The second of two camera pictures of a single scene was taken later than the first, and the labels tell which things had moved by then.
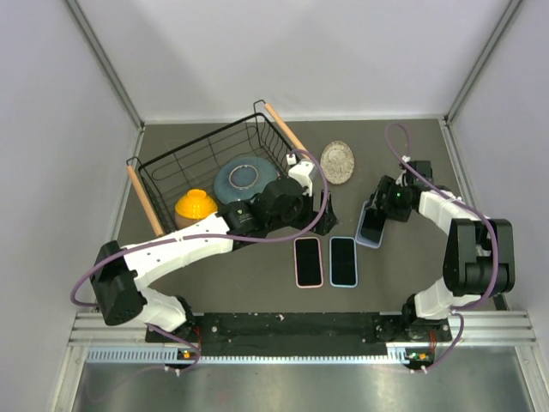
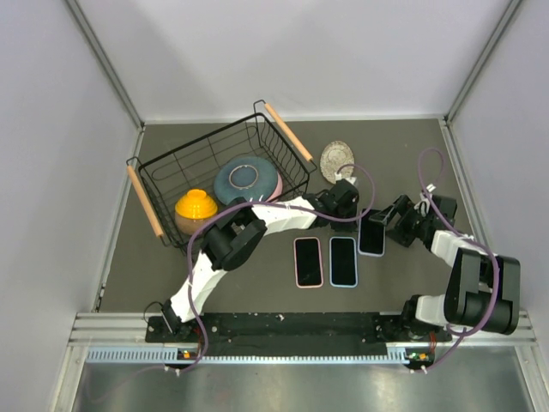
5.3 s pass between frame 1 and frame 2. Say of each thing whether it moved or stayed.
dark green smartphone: stayed
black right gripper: moved
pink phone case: stayed
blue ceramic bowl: stayed
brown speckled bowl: stayed
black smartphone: stayed
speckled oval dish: stayed
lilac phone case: moved
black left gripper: moved
